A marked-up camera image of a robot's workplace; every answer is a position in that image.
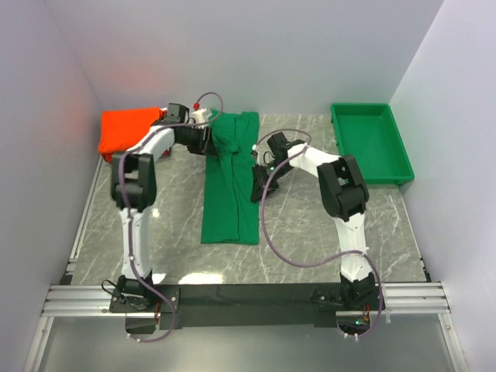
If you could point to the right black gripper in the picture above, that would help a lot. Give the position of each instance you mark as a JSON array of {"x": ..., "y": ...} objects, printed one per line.
[{"x": 260, "y": 182}]

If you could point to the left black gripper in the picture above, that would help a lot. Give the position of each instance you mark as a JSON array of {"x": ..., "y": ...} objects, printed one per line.
[{"x": 204, "y": 146}]

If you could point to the green t shirt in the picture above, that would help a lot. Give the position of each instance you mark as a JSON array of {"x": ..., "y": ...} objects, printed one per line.
[{"x": 229, "y": 215}]

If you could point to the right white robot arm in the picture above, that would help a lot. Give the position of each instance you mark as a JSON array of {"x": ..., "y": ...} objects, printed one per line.
[{"x": 344, "y": 196}]

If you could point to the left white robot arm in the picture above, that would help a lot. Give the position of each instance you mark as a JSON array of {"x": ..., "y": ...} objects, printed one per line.
[{"x": 134, "y": 190}]

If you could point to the folded red white t shirt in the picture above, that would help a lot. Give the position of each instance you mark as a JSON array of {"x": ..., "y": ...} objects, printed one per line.
[{"x": 164, "y": 138}]

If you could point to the folded orange t shirt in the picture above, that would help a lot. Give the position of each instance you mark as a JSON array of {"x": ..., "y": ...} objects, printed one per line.
[{"x": 123, "y": 129}]

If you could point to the green plastic bin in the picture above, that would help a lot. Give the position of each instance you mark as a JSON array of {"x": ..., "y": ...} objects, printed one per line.
[{"x": 369, "y": 132}]

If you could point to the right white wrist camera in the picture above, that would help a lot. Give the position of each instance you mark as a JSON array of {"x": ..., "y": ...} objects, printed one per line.
[{"x": 261, "y": 155}]

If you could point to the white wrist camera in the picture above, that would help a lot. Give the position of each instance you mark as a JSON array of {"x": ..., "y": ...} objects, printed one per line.
[
  {"x": 261, "y": 155},
  {"x": 200, "y": 117}
]

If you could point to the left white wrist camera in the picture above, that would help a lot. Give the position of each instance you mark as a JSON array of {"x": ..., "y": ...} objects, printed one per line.
[{"x": 200, "y": 117}]

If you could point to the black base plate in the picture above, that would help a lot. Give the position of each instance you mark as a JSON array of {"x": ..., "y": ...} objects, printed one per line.
[{"x": 210, "y": 305}]

